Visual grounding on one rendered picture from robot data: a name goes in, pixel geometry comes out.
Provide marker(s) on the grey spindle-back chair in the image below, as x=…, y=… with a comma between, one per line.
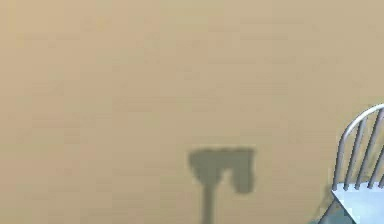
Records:
x=361, y=203

